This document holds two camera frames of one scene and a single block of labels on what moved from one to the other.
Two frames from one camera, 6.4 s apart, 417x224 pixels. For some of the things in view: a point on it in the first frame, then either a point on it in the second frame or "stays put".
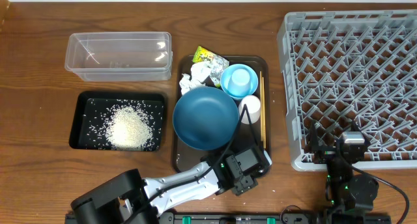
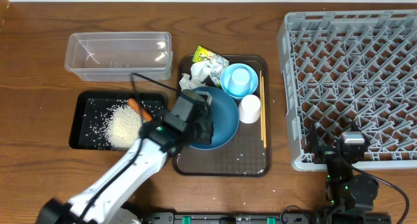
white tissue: x=186 y=84 stays put
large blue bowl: x=204 y=118 stays put
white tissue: x=200 y=71 stays put
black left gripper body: x=249 y=133 to x=202 y=129
